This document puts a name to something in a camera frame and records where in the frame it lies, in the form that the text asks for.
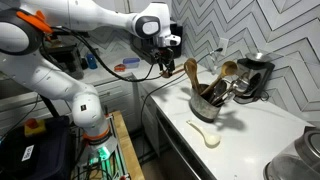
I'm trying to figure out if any yellow emergency stop button box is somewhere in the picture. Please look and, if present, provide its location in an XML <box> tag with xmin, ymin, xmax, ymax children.
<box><xmin>23</xmin><ymin>117</ymin><xmax>47</xmax><ymax>138</ymax></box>

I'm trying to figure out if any orange cable clip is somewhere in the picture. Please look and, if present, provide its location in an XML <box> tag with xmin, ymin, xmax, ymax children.
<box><xmin>15</xmin><ymin>9</ymin><xmax>54</xmax><ymax>35</ymax></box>

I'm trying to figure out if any black coffee machine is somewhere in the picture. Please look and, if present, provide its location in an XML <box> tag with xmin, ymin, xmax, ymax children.
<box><xmin>42</xmin><ymin>39</ymin><xmax>85</xmax><ymax>81</ymax></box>
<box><xmin>233</xmin><ymin>52</ymin><xmax>276</xmax><ymax>105</ymax></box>

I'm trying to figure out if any wooden cart top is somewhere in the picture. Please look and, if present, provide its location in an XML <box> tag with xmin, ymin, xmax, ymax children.
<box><xmin>110</xmin><ymin>110</ymin><xmax>146</xmax><ymax>180</ymax></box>

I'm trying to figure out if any shiny metal ladle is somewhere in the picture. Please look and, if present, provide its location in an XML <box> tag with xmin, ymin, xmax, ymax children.
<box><xmin>216</xmin><ymin>77</ymin><xmax>250</xmax><ymax>106</ymax></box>

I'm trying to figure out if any clear container blue lid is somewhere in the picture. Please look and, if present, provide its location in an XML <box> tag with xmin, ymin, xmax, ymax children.
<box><xmin>122</xmin><ymin>57</ymin><xmax>141</xmax><ymax>70</ymax></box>

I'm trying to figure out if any silver utensil holder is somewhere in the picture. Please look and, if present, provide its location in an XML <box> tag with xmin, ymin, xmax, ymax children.
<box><xmin>188</xmin><ymin>84</ymin><xmax>224</xmax><ymax>124</ymax></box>

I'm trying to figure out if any white serving spoon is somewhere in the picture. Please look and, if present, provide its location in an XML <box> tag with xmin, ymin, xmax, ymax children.
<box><xmin>186</xmin><ymin>119</ymin><xmax>222</xmax><ymax>148</ymax></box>

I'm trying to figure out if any blue bottle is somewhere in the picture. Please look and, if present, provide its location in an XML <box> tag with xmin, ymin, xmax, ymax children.
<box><xmin>86</xmin><ymin>52</ymin><xmax>99</xmax><ymax>70</ymax></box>

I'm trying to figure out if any wooden utensil on counter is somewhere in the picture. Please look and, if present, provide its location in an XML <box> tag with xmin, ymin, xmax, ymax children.
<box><xmin>159</xmin><ymin>64</ymin><xmax>186</xmax><ymax>80</ymax></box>

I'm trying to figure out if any black ladle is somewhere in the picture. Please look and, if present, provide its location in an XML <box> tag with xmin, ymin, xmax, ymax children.
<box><xmin>208</xmin><ymin>79</ymin><xmax>228</xmax><ymax>104</ymax></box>

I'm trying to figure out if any white wall outlet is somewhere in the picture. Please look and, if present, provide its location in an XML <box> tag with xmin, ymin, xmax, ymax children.
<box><xmin>217</xmin><ymin>36</ymin><xmax>230</xmax><ymax>56</ymax></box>

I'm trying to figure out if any black power cord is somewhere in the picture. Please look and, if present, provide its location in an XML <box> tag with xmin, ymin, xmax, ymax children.
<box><xmin>139</xmin><ymin>47</ymin><xmax>224</xmax><ymax>158</ymax></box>

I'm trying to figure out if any white drawer cabinet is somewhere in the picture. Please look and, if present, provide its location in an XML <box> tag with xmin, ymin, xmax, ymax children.
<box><xmin>0</xmin><ymin>73</ymin><xmax>143</xmax><ymax>136</ymax></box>

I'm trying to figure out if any black control box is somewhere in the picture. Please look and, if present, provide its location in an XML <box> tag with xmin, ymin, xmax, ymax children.
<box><xmin>0</xmin><ymin>115</ymin><xmax>74</xmax><ymax>180</ymax></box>

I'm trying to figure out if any wooden spatula spoon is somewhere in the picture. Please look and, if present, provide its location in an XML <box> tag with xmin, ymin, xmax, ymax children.
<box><xmin>183</xmin><ymin>57</ymin><xmax>202</xmax><ymax>95</ymax></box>

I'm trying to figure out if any small orange object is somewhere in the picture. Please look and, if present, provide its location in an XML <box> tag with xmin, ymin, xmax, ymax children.
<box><xmin>113</xmin><ymin>63</ymin><xmax>127</xmax><ymax>73</ymax></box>

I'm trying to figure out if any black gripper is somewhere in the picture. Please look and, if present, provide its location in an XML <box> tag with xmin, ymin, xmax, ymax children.
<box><xmin>148</xmin><ymin>45</ymin><xmax>177</xmax><ymax>78</ymax></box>

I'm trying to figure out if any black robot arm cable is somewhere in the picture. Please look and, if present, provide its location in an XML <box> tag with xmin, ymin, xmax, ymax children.
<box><xmin>39</xmin><ymin>25</ymin><xmax>158</xmax><ymax>83</ymax></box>

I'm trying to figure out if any round wooden spoon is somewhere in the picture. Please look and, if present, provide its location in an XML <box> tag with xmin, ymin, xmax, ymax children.
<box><xmin>199</xmin><ymin>60</ymin><xmax>239</xmax><ymax>97</ymax></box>

